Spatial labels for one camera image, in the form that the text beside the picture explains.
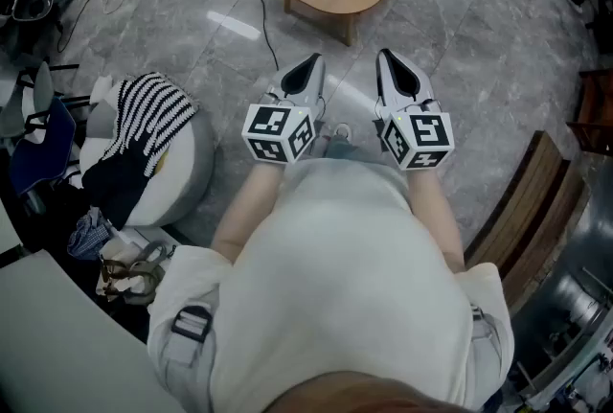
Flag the person's blue jeans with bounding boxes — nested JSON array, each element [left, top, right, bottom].
[[321, 135, 384, 166]]

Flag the grey chair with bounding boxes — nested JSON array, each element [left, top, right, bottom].
[[0, 60, 55, 139]]

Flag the dark wooden chair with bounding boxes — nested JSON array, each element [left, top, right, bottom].
[[566, 67, 613, 158]]

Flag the wooden slatted bench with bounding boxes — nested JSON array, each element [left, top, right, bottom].
[[463, 130, 593, 314]]

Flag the white counter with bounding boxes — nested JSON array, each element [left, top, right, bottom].
[[0, 250, 186, 413]]

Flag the grey round pouf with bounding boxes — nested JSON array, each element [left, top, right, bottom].
[[79, 74, 216, 229]]

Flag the black clothing pile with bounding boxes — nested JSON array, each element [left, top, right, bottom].
[[18, 183, 116, 254]]

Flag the grey oval bowl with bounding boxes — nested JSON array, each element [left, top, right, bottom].
[[10, 0, 54, 23]]

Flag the blue checked cloth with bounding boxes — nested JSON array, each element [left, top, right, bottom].
[[66, 207, 116, 262]]

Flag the grey metal machine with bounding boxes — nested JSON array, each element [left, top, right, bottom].
[[507, 180, 613, 413]]

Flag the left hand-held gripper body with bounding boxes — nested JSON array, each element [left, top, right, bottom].
[[242, 87, 326, 165]]

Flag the grey shoulder strap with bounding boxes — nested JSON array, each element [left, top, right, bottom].
[[157, 303, 215, 383], [468, 303, 504, 383]]

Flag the person's right forearm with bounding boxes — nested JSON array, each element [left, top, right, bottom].
[[406, 166, 465, 271]]

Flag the person's white shirt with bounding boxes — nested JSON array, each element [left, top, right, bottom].
[[146, 156, 516, 413]]

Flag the person's left forearm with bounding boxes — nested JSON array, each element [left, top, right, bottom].
[[213, 159, 284, 264]]

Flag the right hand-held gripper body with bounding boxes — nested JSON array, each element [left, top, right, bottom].
[[373, 93, 455, 171]]

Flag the blue chair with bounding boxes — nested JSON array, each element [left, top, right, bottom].
[[9, 97, 78, 196]]

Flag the black white striped knit garment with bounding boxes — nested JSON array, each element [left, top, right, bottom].
[[80, 71, 200, 230]]

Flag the olive strap bag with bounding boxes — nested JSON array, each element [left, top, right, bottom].
[[98, 241, 176, 307]]

